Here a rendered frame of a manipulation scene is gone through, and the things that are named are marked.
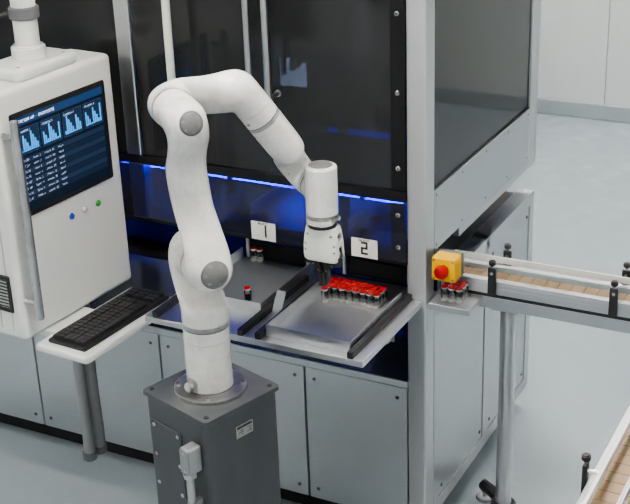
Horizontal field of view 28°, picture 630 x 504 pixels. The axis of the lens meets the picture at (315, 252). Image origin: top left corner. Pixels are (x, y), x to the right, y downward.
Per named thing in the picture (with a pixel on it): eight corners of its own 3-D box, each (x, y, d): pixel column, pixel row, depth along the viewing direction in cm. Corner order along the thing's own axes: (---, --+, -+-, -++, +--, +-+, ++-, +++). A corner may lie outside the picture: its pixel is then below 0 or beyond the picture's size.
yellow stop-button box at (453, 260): (440, 270, 366) (440, 247, 363) (463, 274, 363) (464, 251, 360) (430, 280, 360) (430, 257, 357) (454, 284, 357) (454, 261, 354)
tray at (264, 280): (242, 256, 400) (241, 246, 399) (314, 269, 389) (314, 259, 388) (184, 299, 373) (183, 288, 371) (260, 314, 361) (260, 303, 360)
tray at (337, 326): (322, 288, 376) (321, 277, 375) (401, 303, 365) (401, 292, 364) (266, 336, 349) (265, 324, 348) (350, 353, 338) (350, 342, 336)
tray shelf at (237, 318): (229, 259, 403) (229, 254, 402) (431, 296, 373) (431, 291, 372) (144, 321, 364) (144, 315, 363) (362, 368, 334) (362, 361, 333)
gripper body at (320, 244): (346, 217, 324) (347, 257, 329) (311, 212, 329) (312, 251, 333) (333, 228, 318) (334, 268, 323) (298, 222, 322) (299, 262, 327)
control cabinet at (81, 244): (90, 268, 416) (63, 35, 384) (135, 279, 406) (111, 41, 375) (-21, 330, 376) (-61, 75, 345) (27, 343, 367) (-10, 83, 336)
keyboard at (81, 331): (134, 290, 398) (133, 283, 397) (169, 299, 391) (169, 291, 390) (48, 342, 366) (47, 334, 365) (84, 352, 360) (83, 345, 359)
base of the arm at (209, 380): (206, 413, 315) (201, 348, 308) (159, 389, 328) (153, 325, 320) (262, 385, 327) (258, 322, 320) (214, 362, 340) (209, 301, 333)
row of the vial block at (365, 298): (326, 296, 371) (326, 282, 369) (382, 307, 363) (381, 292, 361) (323, 299, 369) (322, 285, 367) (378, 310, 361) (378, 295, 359)
